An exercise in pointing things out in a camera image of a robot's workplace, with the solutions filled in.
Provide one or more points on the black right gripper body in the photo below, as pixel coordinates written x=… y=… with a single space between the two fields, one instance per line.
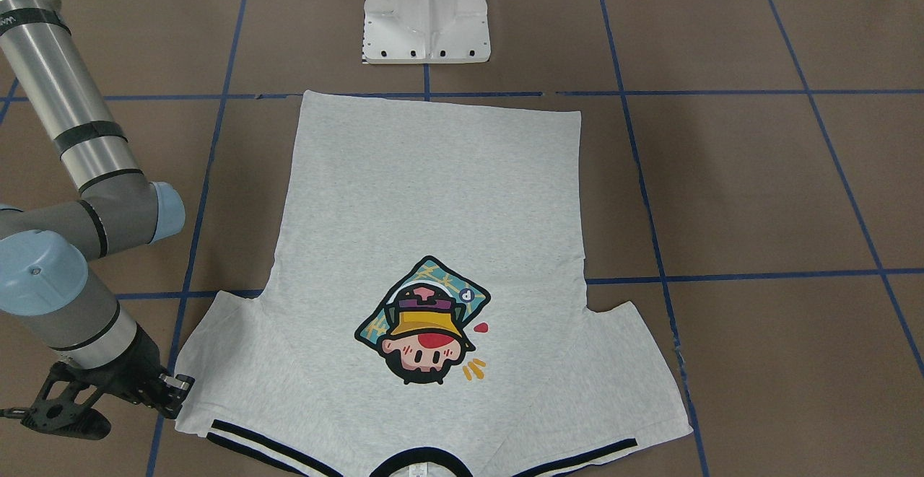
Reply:
x=139 y=361

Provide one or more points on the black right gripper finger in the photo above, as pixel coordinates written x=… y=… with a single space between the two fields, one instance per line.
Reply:
x=170 y=392

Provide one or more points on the grey cartoon print t-shirt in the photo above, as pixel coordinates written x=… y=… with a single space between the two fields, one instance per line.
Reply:
x=427 y=308

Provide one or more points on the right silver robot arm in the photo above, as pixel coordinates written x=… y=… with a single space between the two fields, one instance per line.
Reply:
x=47 y=282

